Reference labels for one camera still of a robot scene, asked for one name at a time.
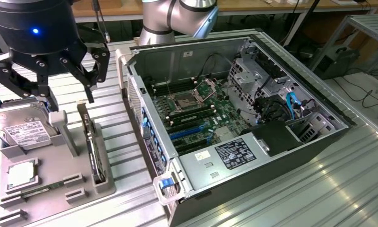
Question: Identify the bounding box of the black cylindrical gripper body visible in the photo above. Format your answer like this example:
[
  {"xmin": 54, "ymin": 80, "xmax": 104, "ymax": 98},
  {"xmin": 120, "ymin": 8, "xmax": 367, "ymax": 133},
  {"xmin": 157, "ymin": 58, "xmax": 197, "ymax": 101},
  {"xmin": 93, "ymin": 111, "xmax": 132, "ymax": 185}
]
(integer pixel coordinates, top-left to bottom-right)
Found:
[{"xmin": 0, "ymin": 0, "xmax": 89, "ymax": 74}]

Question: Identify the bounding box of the GPU card with metal bracket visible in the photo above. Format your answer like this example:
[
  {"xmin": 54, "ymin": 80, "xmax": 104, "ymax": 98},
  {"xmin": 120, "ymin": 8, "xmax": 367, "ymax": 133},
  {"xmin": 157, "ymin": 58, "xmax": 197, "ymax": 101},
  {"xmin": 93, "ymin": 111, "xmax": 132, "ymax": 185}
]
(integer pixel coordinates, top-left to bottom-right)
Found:
[{"xmin": 76, "ymin": 100, "xmax": 109, "ymax": 184}]

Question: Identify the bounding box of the silver hard disk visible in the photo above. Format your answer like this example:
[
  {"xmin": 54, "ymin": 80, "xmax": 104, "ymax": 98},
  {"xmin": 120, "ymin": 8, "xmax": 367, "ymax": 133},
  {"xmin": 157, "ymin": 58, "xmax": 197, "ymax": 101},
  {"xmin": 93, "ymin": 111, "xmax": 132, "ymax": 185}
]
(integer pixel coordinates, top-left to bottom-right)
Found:
[{"xmin": 0, "ymin": 101, "xmax": 58, "ymax": 151}]

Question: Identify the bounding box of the CPU socket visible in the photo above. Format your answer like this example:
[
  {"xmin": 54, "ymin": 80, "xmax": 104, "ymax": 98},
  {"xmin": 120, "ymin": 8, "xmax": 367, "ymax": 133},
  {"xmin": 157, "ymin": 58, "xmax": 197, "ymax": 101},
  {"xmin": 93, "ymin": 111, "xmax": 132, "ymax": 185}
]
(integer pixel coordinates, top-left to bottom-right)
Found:
[{"xmin": 173, "ymin": 93, "xmax": 202, "ymax": 111}]

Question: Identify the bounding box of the grey parts rack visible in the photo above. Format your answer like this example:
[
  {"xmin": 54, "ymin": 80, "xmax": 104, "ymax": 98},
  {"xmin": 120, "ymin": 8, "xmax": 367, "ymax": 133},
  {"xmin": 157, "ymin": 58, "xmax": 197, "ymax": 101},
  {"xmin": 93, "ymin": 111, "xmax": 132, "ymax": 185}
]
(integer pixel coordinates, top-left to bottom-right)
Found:
[{"xmin": 0, "ymin": 110, "xmax": 117, "ymax": 227}]

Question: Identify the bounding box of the installed green RAM stick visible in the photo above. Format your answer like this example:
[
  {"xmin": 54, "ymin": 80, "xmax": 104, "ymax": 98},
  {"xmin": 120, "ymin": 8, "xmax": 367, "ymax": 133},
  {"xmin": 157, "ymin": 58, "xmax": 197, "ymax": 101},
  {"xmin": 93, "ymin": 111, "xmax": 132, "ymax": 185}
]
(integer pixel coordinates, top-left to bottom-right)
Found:
[{"xmin": 168, "ymin": 109, "xmax": 215, "ymax": 124}]

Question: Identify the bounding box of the CPU with silver lid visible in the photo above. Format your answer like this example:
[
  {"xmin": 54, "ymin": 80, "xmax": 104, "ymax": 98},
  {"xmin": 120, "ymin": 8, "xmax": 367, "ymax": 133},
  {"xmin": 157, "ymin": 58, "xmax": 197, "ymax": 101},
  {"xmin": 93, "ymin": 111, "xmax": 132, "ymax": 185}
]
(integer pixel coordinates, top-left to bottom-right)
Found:
[{"xmin": 8, "ymin": 163, "xmax": 37, "ymax": 185}]

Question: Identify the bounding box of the metal socket cover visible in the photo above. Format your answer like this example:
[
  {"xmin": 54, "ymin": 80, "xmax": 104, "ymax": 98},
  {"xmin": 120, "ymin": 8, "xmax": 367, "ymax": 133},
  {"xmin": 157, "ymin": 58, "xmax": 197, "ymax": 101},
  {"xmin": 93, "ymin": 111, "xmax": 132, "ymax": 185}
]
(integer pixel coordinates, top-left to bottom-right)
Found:
[{"xmin": 191, "ymin": 79, "xmax": 223, "ymax": 102}]

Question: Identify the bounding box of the blue expansion slot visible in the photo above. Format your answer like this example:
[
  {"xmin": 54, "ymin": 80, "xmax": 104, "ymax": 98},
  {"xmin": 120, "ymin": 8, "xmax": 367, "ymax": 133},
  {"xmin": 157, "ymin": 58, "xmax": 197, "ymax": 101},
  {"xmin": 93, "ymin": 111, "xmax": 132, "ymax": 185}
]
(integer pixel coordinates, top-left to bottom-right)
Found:
[{"xmin": 169, "ymin": 126, "xmax": 202, "ymax": 140}]

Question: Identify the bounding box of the loose green RAM stick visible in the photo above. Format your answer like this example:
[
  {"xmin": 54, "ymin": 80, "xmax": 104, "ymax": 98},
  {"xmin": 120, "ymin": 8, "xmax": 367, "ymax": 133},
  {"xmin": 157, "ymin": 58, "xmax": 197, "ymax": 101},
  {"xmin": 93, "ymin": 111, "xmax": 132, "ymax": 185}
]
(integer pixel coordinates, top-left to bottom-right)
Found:
[{"xmin": 20, "ymin": 181, "xmax": 66, "ymax": 197}]

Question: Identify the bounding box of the silver chipset heatsink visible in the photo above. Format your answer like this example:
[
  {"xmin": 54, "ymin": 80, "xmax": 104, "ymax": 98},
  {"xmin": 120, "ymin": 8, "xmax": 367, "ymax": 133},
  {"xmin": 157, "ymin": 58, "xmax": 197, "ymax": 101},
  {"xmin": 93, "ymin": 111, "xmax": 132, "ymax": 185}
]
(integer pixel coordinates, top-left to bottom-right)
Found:
[{"xmin": 213, "ymin": 126, "xmax": 237, "ymax": 140}]

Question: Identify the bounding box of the silver perforated disk bay cage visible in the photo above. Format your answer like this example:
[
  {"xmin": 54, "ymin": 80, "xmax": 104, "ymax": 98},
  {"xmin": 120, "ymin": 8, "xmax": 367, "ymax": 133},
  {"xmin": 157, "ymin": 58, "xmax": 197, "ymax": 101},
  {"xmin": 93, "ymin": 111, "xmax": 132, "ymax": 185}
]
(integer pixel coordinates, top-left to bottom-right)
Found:
[{"xmin": 226, "ymin": 56, "xmax": 290, "ymax": 119}]

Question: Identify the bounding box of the silver power supply unit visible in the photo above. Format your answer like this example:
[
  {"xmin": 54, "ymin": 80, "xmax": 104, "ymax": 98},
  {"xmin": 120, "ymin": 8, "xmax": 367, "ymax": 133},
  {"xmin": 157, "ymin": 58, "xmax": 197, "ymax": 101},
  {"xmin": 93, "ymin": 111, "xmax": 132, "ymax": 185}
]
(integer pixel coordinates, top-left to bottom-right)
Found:
[{"xmin": 177, "ymin": 132, "xmax": 271, "ymax": 192}]

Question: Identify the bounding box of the wooden desk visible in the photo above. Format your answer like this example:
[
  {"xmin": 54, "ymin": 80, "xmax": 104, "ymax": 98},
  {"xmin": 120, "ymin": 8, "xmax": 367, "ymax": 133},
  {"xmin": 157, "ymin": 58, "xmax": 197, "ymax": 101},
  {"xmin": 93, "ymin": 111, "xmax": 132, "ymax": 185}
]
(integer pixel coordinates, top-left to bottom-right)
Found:
[{"xmin": 70, "ymin": 0, "xmax": 378, "ymax": 17}]

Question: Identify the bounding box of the black plastic shroud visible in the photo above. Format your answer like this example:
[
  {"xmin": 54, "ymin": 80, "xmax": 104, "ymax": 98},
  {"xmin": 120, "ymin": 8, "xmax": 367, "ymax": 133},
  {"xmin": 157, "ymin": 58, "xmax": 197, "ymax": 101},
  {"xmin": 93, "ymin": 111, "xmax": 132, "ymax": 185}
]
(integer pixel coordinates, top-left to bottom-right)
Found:
[{"xmin": 250, "ymin": 122, "xmax": 305, "ymax": 157}]

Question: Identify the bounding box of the open black PC case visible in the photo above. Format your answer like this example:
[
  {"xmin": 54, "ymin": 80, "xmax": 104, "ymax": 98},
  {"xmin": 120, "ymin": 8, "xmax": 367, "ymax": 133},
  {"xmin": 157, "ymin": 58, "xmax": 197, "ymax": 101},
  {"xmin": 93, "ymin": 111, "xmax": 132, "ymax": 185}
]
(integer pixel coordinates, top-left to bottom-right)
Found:
[{"xmin": 114, "ymin": 27, "xmax": 358, "ymax": 227}]

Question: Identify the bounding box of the black floor device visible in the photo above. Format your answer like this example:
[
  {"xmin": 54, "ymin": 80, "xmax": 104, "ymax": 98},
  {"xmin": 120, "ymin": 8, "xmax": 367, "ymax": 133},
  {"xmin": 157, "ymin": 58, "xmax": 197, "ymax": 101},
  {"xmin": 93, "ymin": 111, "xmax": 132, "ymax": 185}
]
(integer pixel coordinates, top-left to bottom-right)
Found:
[{"xmin": 318, "ymin": 46, "xmax": 362, "ymax": 80}]

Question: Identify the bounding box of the black camera cable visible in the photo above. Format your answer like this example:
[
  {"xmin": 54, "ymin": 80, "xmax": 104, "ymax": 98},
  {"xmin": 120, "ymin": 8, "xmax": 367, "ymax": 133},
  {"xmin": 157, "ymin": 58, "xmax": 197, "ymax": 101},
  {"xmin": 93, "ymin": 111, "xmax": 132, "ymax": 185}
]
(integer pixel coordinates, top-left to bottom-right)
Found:
[{"xmin": 93, "ymin": 0, "xmax": 110, "ymax": 43}]

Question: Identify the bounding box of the blue SATA wire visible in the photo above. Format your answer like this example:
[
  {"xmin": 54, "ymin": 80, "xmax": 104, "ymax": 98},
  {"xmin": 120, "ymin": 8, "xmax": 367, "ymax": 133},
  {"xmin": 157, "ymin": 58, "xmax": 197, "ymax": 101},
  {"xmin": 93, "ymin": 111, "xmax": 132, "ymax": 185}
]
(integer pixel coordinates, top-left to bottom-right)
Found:
[{"xmin": 283, "ymin": 91, "xmax": 299, "ymax": 122}]

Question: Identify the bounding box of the metal slatted frame table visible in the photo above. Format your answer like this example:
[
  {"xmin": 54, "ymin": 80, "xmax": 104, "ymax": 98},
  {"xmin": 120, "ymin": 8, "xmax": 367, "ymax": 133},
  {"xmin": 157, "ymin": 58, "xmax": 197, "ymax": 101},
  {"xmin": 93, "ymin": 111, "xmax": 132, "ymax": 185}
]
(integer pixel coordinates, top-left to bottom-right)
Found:
[{"xmin": 307, "ymin": 13, "xmax": 378, "ymax": 71}]

